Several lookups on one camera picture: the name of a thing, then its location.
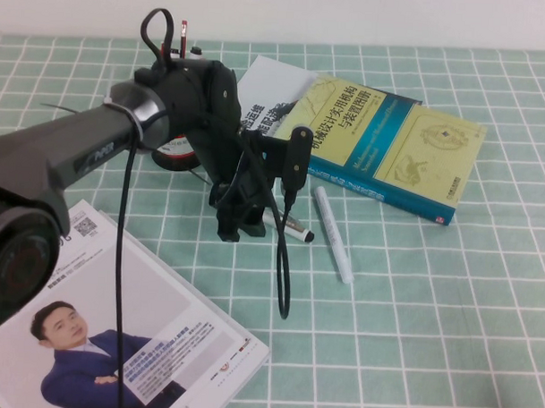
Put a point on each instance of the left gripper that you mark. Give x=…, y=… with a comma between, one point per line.
x=250, y=194

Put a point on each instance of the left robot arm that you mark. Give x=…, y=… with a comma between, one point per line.
x=78, y=134

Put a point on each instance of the white pen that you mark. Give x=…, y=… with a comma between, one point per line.
x=332, y=233

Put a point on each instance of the black mesh pen holder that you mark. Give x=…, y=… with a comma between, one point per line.
x=175, y=159

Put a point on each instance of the red pen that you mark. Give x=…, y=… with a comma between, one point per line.
x=163, y=50

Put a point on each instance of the magazine with man cover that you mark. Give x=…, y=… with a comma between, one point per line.
x=161, y=307

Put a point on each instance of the white magazine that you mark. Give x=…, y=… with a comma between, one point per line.
x=248, y=376

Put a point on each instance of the white booklet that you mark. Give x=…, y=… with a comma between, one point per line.
x=276, y=83

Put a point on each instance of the white zip tie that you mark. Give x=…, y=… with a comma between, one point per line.
x=123, y=110

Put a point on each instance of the yellow teal hardcover book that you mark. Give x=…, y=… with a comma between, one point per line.
x=391, y=141

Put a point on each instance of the red black pencil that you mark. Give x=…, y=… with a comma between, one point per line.
x=183, y=40

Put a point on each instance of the green checked tablecloth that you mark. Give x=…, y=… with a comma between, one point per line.
x=430, y=308

